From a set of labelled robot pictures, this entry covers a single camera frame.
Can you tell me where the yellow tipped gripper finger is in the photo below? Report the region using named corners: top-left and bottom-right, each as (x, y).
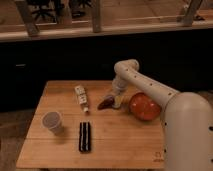
top-left (113, 95), bottom-right (122, 109)

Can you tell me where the dark red pepper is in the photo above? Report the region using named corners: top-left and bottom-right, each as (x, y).
top-left (97, 95), bottom-right (115, 110)

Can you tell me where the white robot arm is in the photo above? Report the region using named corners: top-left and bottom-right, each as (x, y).
top-left (112, 59), bottom-right (213, 171)

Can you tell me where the orange round plate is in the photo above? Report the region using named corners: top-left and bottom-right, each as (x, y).
top-left (129, 92), bottom-right (161, 121)

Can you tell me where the clear plastic cup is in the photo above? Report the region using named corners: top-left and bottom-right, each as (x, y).
top-left (42, 111), bottom-right (63, 134)

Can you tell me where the black office chair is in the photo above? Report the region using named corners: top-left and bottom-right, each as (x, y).
top-left (26, 0), bottom-right (65, 21)

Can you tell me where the wooden railing post middle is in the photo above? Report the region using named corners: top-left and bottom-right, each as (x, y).
top-left (91, 0), bottom-right (101, 33)

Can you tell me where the wooden railing post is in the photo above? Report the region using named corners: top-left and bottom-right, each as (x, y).
top-left (181, 0), bottom-right (202, 27)
top-left (14, 0), bottom-right (39, 37)
top-left (91, 0), bottom-right (101, 33)

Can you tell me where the wooden railing post right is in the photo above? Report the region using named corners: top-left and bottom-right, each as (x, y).
top-left (181, 0), bottom-right (202, 27)

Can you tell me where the wooden railing post left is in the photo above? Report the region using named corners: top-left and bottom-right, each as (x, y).
top-left (14, 0), bottom-right (39, 37)

